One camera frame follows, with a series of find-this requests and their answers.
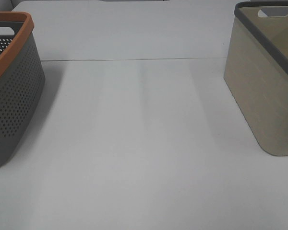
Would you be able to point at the beige basket grey rim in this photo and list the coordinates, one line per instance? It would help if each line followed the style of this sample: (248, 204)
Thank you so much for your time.
(256, 71)

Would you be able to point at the grey perforated basket orange rim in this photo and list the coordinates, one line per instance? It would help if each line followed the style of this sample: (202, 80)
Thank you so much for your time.
(22, 80)

